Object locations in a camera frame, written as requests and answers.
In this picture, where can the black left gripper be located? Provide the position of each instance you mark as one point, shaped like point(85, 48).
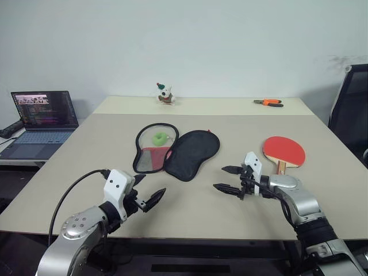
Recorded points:
point(131, 201)

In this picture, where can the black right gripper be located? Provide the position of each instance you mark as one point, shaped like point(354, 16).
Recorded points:
point(245, 178)

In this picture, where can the black paddle cover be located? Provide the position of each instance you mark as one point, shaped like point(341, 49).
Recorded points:
point(192, 152)

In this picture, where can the red table tennis paddle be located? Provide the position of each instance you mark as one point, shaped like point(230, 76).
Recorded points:
point(283, 149)

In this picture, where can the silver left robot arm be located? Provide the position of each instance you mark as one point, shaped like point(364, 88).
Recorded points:
point(74, 227)

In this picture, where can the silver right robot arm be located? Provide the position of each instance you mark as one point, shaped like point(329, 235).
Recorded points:
point(304, 201)

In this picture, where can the dark table underframe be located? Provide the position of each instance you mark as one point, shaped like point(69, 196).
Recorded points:
point(201, 248)

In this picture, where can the white plush dog toy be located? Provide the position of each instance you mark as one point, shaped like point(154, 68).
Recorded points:
point(165, 95)

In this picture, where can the open grey laptop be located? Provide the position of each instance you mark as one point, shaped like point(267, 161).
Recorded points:
point(43, 109)

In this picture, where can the black mesh office chair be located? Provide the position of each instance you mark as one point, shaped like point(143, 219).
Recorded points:
point(350, 115)

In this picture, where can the black flat device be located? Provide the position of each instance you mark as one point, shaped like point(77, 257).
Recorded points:
point(10, 129)

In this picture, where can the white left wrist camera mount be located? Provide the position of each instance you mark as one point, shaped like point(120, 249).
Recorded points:
point(116, 184)

